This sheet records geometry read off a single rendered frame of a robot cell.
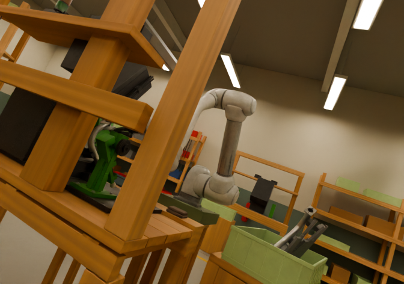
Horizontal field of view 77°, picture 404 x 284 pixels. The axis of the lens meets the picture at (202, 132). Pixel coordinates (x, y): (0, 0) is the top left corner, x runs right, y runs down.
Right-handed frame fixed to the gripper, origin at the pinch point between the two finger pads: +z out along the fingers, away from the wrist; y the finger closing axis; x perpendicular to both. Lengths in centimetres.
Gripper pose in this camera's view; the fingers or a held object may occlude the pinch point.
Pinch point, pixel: (107, 124)
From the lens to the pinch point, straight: 141.9
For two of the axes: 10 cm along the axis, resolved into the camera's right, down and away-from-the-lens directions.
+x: -3.3, 4.7, -8.2
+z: -9.4, -0.3, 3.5
